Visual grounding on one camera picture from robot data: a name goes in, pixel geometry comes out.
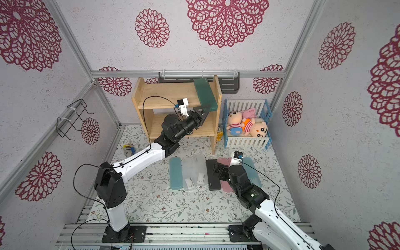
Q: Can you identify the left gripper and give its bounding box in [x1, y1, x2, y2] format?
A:
[174, 104, 210, 142]

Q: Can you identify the black pencil case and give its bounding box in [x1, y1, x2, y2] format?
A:
[206, 159, 221, 191]

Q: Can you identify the dark green pencil case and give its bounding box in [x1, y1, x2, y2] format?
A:
[194, 78, 218, 111]

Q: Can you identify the pink pencil case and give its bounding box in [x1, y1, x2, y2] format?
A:
[217, 158, 233, 193]

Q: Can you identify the frosted white pencil case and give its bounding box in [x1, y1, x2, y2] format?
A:
[182, 157, 196, 191]
[193, 154, 208, 187]

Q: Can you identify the teal pencil case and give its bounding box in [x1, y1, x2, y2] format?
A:
[242, 157, 262, 188]

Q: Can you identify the light blue pencil case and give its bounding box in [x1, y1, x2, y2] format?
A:
[169, 157, 183, 190]

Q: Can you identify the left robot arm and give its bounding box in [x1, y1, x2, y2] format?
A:
[94, 105, 210, 233]

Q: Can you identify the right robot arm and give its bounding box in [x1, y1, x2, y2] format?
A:
[214, 163, 334, 250]

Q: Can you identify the wooden two-tier shelf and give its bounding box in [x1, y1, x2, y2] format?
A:
[131, 76, 222, 156]

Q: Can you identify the yellow flower toy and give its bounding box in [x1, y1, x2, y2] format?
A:
[216, 131, 224, 142]

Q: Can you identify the pink pig plush toy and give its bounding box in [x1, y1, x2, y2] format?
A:
[226, 108, 256, 136]

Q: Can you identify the cartoon boy plush toy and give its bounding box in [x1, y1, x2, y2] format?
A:
[243, 118, 268, 138]

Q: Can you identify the white blue toy crib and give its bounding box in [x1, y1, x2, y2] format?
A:
[222, 99, 272, 148]

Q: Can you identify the small toy figure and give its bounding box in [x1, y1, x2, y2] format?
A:
[123, 144, 136, 158]

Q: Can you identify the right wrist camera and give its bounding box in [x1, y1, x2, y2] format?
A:
[229, 151, 243, 167]

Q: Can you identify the dark grey wall shelf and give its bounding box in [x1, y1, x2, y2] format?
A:
[157, 73, 240, 94]

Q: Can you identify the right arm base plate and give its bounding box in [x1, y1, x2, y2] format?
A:
[228, 224, 258, 242]

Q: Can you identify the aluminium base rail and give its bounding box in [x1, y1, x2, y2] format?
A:
[56, 222, 319, 248]

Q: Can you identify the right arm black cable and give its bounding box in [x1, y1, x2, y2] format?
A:
[242, 170, 313, 248]

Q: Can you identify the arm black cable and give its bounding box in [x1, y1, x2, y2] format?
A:
[70, 95, 183, 250]
[242, 170, 313, 248]

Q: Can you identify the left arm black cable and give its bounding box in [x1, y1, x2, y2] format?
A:
[70, 95, 183, 250]

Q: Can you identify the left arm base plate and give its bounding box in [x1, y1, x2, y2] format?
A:
[102, 225, 147, 243]

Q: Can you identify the black wire wall rack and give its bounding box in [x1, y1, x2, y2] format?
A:
[55, 99, 94, 141]

